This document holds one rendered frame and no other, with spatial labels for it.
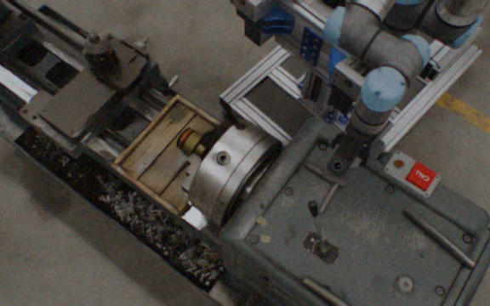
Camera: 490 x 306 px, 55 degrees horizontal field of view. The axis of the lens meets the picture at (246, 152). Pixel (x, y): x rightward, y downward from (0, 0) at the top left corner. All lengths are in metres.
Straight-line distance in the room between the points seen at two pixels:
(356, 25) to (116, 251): 1.86
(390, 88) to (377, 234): 0.44
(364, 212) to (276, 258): 0.26
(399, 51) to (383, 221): 0.45
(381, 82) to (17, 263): 2.17
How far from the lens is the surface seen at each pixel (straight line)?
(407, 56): 1.00
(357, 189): 1.25
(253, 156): 1.26
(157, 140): 1.70
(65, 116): 1.74
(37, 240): 2.68
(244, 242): 1.17
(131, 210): 1.96
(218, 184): 1.27
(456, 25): 1.42
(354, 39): 1.01
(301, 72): 2.66
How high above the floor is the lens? 2.39
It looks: 66 degrees down
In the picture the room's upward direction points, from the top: 1 degrees clockwise
